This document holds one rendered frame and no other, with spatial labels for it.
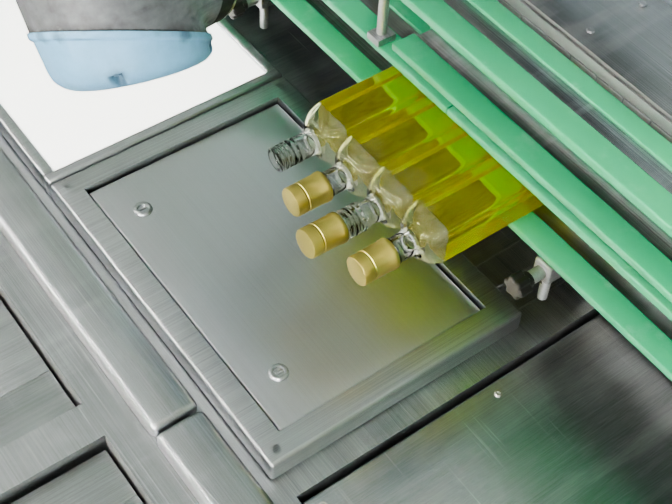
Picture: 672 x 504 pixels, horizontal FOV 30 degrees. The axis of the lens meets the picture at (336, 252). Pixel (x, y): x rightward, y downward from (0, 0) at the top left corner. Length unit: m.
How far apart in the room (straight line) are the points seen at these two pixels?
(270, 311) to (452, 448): 0.25
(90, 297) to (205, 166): 0.23
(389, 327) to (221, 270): 0.20
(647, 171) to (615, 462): 0.33
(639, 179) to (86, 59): 0.57
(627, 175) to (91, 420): 0.61
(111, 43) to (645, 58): 0.64
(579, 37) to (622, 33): 0.05
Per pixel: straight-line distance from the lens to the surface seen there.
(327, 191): 1.33
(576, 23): 1.33
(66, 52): 0.86
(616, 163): 1.22
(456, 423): 1.37
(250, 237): 1.46
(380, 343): 1.37
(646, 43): 1.33
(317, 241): 1.27
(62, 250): 1.47
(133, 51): 0.85
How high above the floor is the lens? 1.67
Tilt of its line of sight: 23 degrees down
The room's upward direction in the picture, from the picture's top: 119 degrees counter-clockwise
